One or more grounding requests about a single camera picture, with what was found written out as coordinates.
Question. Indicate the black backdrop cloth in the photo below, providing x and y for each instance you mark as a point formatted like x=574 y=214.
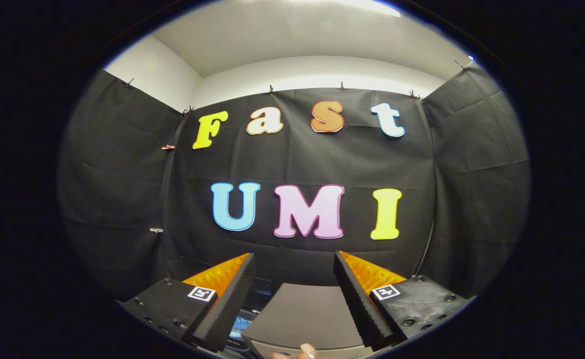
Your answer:
x=297 y=159

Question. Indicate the grey washing machine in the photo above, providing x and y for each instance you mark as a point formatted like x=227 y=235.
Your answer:
x=302 y=311

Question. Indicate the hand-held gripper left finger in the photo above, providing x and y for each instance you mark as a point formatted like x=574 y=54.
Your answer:
x=232 y=299

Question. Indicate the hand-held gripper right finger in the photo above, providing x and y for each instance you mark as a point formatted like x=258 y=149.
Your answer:
x=354 y=299

